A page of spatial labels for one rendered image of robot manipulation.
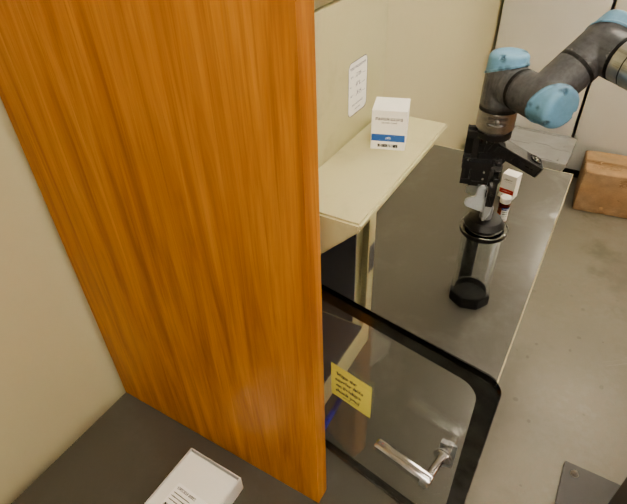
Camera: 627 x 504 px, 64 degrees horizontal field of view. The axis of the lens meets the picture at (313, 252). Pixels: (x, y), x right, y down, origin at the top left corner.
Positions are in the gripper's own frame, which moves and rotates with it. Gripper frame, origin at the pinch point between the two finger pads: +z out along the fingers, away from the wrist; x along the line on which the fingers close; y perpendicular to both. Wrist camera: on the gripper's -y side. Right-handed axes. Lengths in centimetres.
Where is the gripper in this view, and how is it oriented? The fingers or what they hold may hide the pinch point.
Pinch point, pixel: (486, 211)
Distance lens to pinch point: 121.7
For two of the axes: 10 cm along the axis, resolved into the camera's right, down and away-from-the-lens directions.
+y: -9.6, -1.5, 2.4
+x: -2.8, 6.0, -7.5
